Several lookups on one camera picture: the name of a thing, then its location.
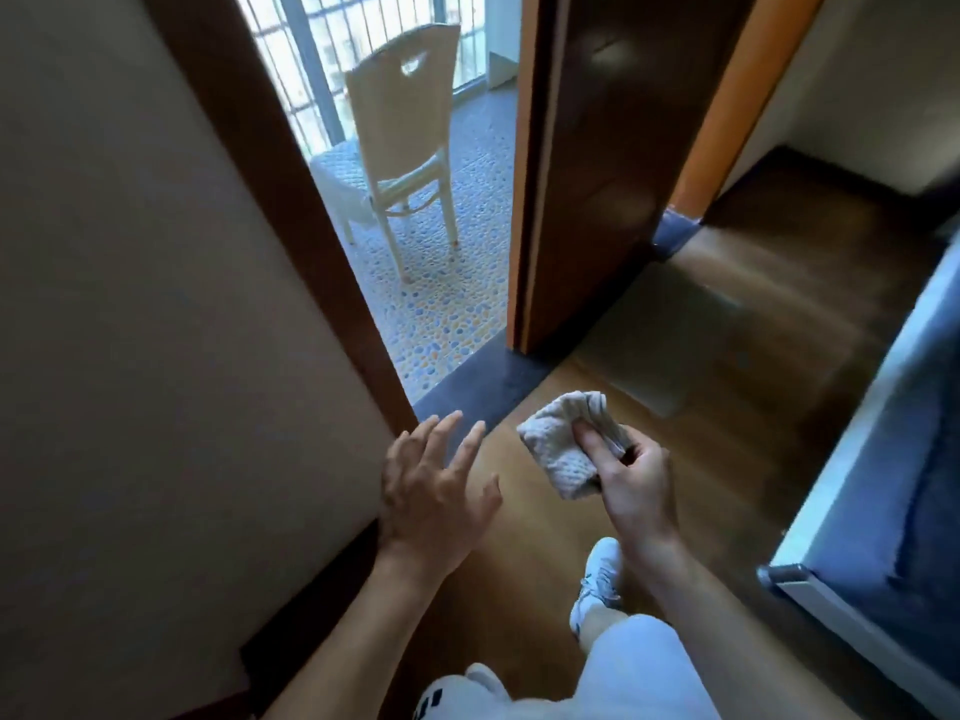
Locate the white shoe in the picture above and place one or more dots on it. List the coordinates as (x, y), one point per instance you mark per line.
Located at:
(596, 584)

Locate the grey cleaning cloth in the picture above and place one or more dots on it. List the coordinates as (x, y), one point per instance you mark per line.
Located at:
(559, 449)

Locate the person's right hand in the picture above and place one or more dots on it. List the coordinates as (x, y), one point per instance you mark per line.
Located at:
(641, 502)

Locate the grey trousers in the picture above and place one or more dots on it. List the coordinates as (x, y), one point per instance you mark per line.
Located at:
(637, 674)

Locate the person's right forearm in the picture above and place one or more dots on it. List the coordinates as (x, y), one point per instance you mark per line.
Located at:
(735, 644)

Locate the cream plastic chair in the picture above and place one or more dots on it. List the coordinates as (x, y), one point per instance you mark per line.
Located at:
(405, 104)

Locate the bed with dark blue mattress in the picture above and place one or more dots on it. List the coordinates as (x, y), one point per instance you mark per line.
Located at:
(862, 644)

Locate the person's bare leg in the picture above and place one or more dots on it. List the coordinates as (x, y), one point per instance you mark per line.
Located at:
(600, 629)

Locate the grey floor mat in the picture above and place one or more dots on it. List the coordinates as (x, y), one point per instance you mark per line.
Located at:
(660, 344)

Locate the metal window grille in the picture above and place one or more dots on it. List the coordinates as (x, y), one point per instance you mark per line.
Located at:
(309, 67)

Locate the dark brown balcony door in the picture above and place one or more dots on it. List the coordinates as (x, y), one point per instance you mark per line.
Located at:
(615, 179)

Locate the person's left hand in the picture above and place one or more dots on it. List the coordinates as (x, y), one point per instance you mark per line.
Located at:
(431, 509)

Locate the person's left forearm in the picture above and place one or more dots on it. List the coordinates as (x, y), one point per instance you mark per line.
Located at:
(360, 644)

